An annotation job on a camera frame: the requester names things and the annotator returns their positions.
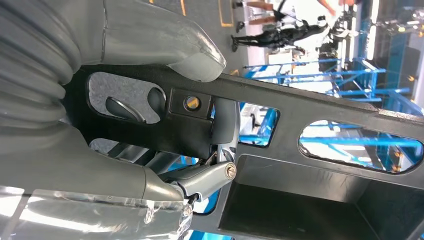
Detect blue metal rack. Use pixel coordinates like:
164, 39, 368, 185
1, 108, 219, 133
243, 56, 424, 117

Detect yellow floor tape marker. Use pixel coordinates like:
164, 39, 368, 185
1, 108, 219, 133
218, 0, 235, 28

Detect black humanoid robot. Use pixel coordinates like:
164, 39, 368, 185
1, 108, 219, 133
230, 14, 332, 53

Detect person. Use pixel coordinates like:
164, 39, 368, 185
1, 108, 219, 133
231, 0, 354, 27

